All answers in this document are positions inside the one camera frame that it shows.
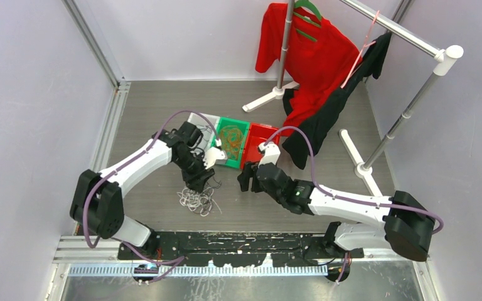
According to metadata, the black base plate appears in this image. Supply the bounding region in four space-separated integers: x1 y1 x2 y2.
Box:
117 231 365 269

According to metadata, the green plastic bin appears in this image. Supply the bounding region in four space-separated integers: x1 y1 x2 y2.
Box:
216 117 250 169

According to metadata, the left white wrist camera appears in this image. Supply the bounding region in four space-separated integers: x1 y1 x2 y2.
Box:
203 147 228 170

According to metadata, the red plastic bin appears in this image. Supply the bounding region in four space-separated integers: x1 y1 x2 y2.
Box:
240 123 278 168

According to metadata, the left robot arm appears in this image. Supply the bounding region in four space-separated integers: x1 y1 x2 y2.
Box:
70 122 226 259

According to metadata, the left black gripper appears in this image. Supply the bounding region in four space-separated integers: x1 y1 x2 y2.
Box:
173 151 214 192

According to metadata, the orange cable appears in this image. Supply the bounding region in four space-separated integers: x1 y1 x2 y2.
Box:
218 126 246 161
220 126 247 161

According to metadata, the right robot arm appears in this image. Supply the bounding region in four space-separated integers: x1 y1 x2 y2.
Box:
237 162 438 262

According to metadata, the pink clothes hanger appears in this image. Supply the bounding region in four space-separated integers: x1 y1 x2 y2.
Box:
340 10 380 88

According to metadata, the aluminium frame rail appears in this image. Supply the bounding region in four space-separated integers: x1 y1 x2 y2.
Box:
53 232 431 278

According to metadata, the white thin cable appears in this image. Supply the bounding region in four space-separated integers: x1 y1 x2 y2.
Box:
176 187 222 218

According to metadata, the green clothes hanger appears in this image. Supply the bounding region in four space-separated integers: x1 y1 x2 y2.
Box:
293 0 323 28

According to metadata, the metal clothes rack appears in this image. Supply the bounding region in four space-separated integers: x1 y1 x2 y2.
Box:
242 0 464 198

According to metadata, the white plastic bin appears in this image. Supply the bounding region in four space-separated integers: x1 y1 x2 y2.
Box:
187 113 220 154

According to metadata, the black t-shirt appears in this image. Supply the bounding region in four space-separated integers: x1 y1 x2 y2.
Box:
282 32 392 155

